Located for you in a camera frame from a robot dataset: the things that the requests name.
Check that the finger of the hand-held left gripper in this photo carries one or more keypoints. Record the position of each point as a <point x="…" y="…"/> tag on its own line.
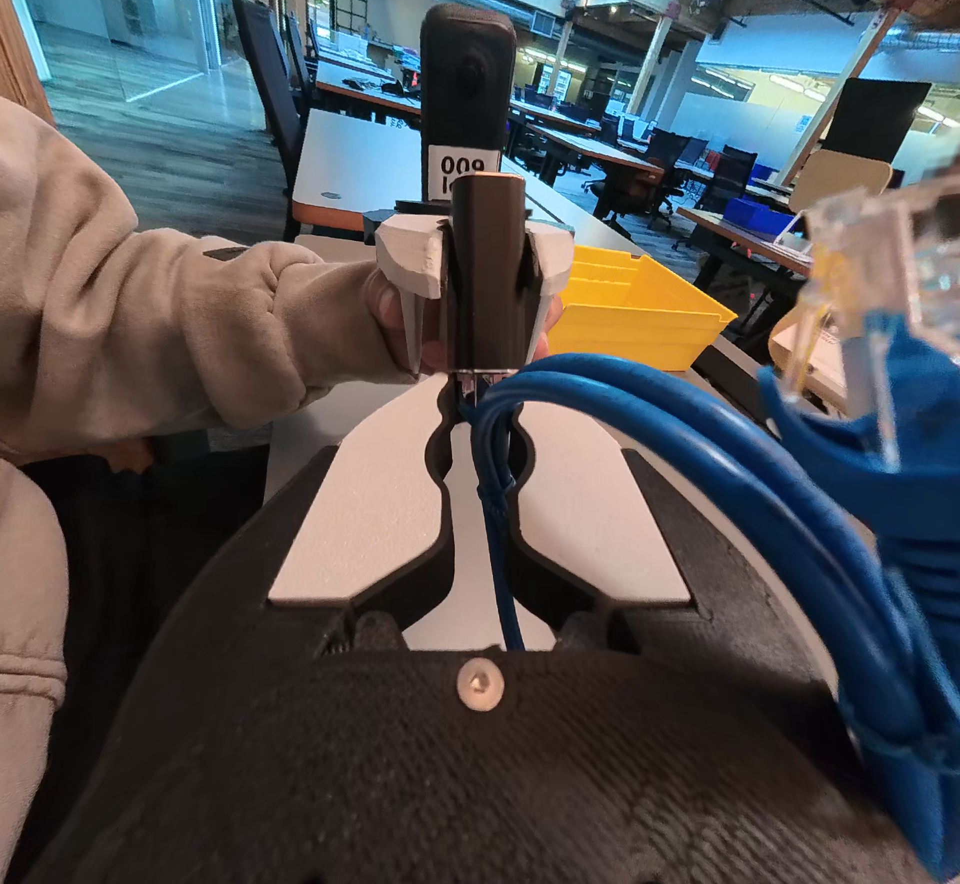
<point x="412" y="254"/>
<point x="555" y="254"/>

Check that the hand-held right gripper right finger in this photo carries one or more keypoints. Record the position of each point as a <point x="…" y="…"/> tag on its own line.
<point x="600" y="524"/>

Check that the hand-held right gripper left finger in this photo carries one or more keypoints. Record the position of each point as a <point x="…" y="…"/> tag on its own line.
<point x="367" y="509"/>

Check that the black ethernet splitter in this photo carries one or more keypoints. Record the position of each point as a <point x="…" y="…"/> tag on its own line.
<point x="487" y="277"/>

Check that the person's left forearm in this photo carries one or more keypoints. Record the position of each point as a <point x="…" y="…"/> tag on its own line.
<point x="150" y="314"/>

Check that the person's left hand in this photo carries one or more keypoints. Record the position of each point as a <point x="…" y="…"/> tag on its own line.
<point x="386" y="314"/>

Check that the yellow plastic bin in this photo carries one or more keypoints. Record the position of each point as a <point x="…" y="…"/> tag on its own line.
<point x="645" y="314"/>

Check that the grey table with wooden edge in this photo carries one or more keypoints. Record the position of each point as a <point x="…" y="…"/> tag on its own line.
<point x="352" y="157"/>

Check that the blue plastic bin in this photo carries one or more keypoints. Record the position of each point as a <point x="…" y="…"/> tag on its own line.
<point x="757" y="217"/>

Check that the black office chair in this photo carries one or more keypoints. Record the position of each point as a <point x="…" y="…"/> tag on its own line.
<point x="262" y="74"/>

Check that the clear acrylic sign holder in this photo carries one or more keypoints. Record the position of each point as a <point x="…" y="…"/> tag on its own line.
<point x="791" y="236"/>

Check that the white stand base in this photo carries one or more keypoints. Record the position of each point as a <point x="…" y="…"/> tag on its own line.
<point x="825" y="374"/>

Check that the rounded cardboard panel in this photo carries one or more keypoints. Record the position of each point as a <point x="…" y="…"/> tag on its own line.
<point x="840" y="183"/>

